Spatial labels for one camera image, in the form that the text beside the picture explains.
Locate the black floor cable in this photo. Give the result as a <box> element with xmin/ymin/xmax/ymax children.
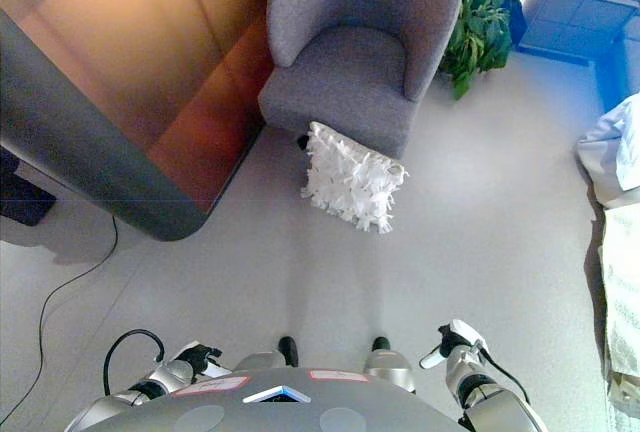
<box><xmin>0</xmin><ymin>215</ymin><xmax>120</xmax><ymax>422</ymax></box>

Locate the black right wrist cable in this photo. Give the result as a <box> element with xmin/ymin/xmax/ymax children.
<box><xmin>474</xmin><ymin>340</ymin><xmax>530</xmax><ymax>406</ymax></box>

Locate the green potted plant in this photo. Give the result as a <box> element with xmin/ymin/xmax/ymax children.
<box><xmin>439</xmin><ymin>0</ymin><xmax>515</xmax><ymax>101</ymax></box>

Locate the silver robot leg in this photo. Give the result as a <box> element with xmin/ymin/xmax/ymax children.
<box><xmin>363</xmin><ymin>335</ymin><xmax>417</xmax><ymax>394</ymax></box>
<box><xmin>233</xmin><ymin>335</ymin><xmax>300</xmax><ymax>373</ymax></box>

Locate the wooden board with grey edge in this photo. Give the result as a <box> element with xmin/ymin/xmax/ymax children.
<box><xmin>0</xmin><ymin>0</ymin><xmax>281</xmax><ymax>243</ymax></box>

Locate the white shaggy throw pillow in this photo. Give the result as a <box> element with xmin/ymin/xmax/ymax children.
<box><xmin>299</xmin><ymin>120</ymin><xmax>409</xmax><ymax>235</ymax></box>

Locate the black floor box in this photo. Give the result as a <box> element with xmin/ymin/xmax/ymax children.
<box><xmin>0</xmin><ymin>145</ymin><xmax>57</xmax><ymax>228</ymax></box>

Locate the grey robot torso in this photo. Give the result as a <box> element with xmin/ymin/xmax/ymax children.
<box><xmin>63</xmin><ymin>367</ymin><xmax>474</xmax><ymax>432</ymax></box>

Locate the grey fabric armchair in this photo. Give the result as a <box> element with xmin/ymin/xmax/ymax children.
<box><xmin>257</xmin><ymin>0</ymin><xmax>466</xmax><ymax>161</ymax></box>

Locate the white nightstand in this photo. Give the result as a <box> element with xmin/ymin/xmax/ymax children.
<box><xmin>517</xmin><ymin>0</ymin><xmax>640</xmax><ymax>67</ymax></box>

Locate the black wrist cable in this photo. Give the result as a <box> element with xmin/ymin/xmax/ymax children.
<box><xmin>474</xmin><ymin>340</ymin><xmax>530</xmax><ymax>406</ymax></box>
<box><xmin>102</xmin><ymin>329</ymin><xmax>166</xmax><ymax>397</ymax></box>

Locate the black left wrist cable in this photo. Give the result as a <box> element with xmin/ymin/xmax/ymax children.
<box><xmin>102</xmin><ymin>329</ymin><xmax>166</xmax><ymax>397</ymax></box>

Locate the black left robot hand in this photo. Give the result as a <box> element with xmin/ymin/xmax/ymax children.
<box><xmin>174</xmin><ymin>344</ymin><xmax>223</xmax><ymax>382</ymax></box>

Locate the silver left robot leg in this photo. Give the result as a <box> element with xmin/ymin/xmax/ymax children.
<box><xmin>233</xmin><ymin>335</ymin><xmax>300</xmax><ymax>373</ymax></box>

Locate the white bed linen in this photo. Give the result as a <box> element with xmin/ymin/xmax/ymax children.
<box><xmin>575</xmin><ymin>92</ymin><xmax>640</xmax><ymax>209</ymax></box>

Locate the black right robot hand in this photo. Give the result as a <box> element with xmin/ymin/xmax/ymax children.
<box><xmin>418</xmin><ymin>319</ymin><xmax>489</xmax><ymax>370</ymax></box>

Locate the silver right robot leg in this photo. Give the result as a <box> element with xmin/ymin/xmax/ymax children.
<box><xmin>363</xmin><ymin>335</ymin><xmax>417</xmax><ymax>394</ymax></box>

